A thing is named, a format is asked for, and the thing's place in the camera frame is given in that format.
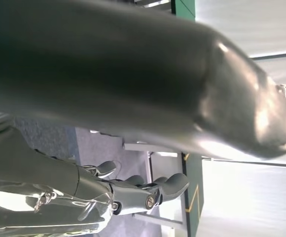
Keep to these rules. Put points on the green top workbench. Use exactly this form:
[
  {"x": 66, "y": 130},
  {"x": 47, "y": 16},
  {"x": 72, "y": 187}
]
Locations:
[{"x": 193, "y": 166}]

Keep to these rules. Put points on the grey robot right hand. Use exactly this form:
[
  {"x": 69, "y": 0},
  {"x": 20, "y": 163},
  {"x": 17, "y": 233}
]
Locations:
[{"x": 108, "y": 65}]

